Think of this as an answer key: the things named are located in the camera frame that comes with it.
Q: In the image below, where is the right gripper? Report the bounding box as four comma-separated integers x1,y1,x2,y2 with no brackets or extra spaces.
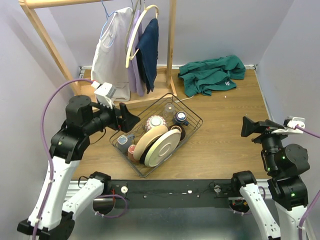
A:
241,114,293,173

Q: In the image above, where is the beige bird plate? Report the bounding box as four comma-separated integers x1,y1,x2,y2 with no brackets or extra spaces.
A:
133,125,168,161

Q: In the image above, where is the pink ceramic mug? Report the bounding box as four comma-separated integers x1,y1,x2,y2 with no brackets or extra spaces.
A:
127,144,137,163

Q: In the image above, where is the dark red rimmed plate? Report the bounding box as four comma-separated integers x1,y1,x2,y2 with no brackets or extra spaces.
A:
139,142,161,167

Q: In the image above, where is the cream round plate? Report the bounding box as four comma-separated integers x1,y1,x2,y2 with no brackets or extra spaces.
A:
144,129,181,167

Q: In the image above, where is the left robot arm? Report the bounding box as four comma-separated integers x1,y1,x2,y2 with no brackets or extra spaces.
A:
17,95,141,240

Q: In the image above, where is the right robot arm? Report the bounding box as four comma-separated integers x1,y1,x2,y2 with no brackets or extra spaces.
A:
230,116,310,240

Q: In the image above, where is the wooden clothes rack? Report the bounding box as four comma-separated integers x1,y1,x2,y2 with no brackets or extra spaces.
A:
18,0,178,111

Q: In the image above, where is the grey blue mug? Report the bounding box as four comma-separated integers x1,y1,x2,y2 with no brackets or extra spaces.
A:
116,134,135,155

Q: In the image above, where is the red white patterned bowl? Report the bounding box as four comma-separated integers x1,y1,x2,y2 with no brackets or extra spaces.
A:
145,115,167,132

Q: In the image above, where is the clear glass cup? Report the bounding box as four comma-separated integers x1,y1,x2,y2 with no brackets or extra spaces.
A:
161,102,175,121

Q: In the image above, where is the lavender garment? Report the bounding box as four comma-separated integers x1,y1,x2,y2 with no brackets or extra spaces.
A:
127,24,145,97

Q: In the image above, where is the dark blue teacup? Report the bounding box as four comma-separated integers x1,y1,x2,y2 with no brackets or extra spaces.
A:
172,111,189,126

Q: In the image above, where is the dark brown bowl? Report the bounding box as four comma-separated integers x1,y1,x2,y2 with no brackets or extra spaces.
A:
168,124,186,142

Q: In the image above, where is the white tank top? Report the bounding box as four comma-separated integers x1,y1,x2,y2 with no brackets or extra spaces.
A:
90,7,133,102

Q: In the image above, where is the wooden hanger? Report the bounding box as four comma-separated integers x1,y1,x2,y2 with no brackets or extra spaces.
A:
125,4,159,69

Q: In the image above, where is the green crumpled garment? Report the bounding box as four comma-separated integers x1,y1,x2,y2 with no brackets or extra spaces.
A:
177,55,246,97

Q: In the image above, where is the navy blue garment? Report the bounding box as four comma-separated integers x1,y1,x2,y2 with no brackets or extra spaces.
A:
136,18,159,94

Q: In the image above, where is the black base bar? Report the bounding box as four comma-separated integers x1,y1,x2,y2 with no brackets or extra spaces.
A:
92,178,246,211

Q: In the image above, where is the black wire dish rack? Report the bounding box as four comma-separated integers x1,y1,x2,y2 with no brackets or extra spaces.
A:
109,93,203,178

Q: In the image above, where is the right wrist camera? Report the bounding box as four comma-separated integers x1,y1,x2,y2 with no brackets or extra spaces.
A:
271,116,306,135

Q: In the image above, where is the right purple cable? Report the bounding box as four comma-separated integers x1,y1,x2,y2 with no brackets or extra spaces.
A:
294,124,320,240

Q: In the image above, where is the purple cable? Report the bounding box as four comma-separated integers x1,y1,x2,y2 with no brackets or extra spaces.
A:
31,78,94,240
294,124,320,240

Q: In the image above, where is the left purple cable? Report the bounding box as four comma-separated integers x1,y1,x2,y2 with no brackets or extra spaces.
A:
31,78,94,240

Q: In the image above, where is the blue wire hanger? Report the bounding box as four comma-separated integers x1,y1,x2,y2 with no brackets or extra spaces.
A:
99,0,117,40

